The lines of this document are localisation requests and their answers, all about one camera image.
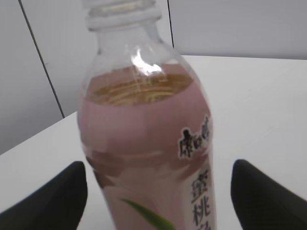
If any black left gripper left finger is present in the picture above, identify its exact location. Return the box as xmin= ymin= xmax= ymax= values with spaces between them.
xmin=0 ymin=161 xmax=88 ymax=230

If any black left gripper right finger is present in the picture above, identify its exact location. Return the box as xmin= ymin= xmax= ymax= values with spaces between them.
xmin=230 ymin=159 xmax=307 ymax=230

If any pink peach tea bottle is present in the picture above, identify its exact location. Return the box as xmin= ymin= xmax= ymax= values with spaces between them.
xmin=77 ymin=0 xmax=216 ymax=230

